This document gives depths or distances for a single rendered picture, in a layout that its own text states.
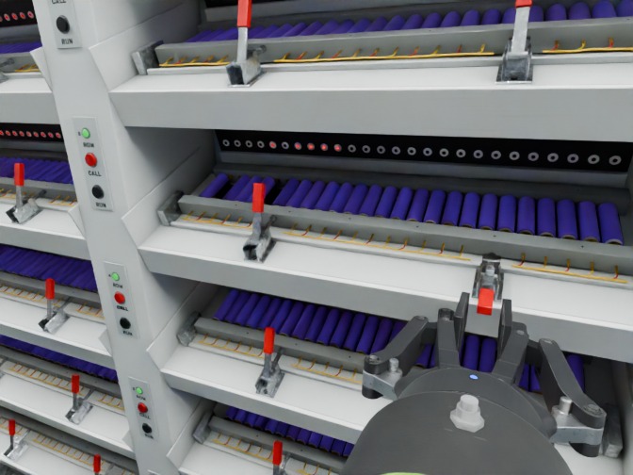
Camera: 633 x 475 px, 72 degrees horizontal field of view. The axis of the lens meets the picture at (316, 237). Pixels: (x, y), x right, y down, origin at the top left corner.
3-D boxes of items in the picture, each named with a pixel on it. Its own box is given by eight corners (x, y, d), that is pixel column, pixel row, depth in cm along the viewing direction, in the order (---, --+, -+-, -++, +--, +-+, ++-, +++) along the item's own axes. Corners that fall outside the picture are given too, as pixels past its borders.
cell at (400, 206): (413, 199, 58) (403, 229, 54) (399, 197, 59) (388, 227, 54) (413, 187, 57) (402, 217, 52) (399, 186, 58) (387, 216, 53)
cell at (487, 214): (496, 205, 54) (493, 239, 50) (481, 204, 55) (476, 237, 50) (498, 193, 53) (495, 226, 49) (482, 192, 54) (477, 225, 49)
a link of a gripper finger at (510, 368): (480, 380, 24) (509, 388, 23) (514, 319, 33) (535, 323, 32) (472, 446, 25) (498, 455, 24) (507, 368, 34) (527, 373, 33)
